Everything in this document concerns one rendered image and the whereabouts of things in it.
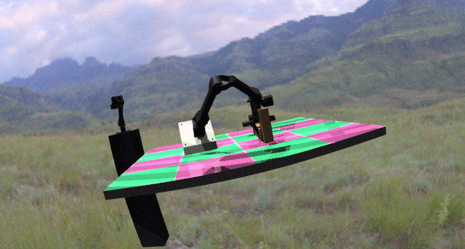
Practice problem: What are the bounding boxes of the dark brown post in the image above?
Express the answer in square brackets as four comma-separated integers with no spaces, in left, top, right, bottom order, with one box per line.
[257,107,274,143]

